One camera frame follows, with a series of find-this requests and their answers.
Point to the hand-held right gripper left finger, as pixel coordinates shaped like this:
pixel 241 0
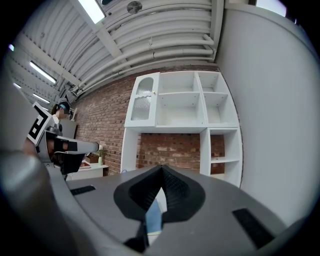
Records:
pixel 107 200

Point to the white desk with hutch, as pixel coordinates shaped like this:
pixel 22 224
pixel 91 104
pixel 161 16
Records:
pixel 180 120

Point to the round ceiling fixture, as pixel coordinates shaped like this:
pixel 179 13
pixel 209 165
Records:
pixel 134 7

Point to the red hardcover book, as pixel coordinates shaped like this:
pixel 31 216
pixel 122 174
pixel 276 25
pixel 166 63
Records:
pixel 85 165

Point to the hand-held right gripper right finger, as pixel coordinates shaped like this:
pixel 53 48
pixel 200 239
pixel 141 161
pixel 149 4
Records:
pixel 212 220

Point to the white glass cabinet door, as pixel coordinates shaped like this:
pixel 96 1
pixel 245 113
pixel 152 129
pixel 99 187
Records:
pixel 142 100

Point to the row of white ceiling pipes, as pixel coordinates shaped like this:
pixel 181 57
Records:
pixel 160 53

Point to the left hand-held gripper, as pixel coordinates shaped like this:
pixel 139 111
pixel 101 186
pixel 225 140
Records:
pixel 41 125

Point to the white flower bouquet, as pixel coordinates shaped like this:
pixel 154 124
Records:
pixel 100 152

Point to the brown wooden box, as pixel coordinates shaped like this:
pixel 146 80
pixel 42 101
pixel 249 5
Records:
pixel 92 158

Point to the pale green vase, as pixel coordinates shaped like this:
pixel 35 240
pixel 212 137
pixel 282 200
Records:
pixel 100 161

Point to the long ceiling light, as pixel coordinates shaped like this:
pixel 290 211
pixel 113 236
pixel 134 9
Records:
pixel 41 98
pixel 42 72
pixel 91 10
pixel 17 85

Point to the small white side desk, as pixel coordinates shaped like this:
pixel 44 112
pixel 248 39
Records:
pixel 95 171

